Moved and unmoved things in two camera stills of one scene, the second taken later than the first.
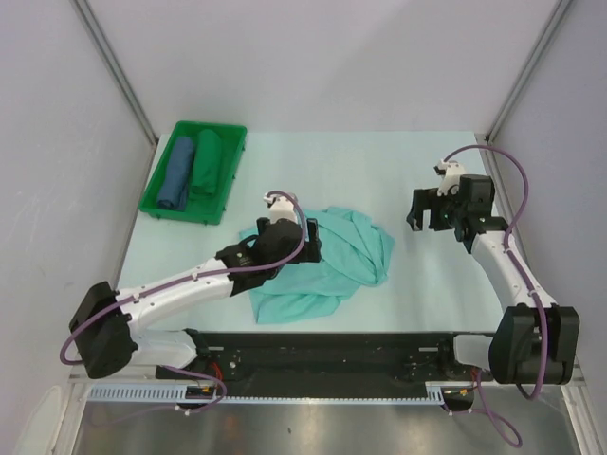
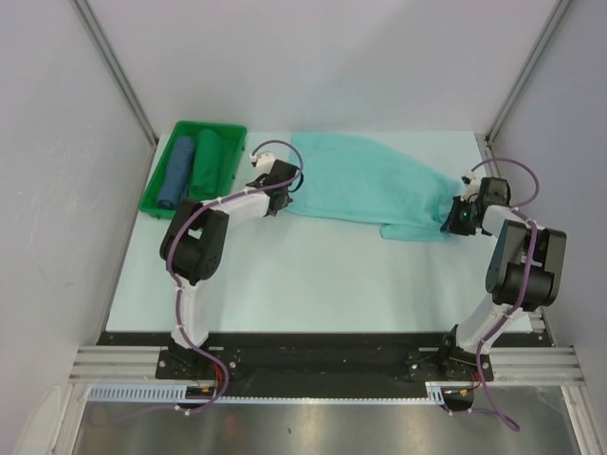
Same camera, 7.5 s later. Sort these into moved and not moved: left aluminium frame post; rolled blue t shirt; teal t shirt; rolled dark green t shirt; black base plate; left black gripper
Moved: left black gripper; teal t shirt
Not moved: rolled dark green t shirt; rolled blue t shirt; left aluminium frame post; black base plate
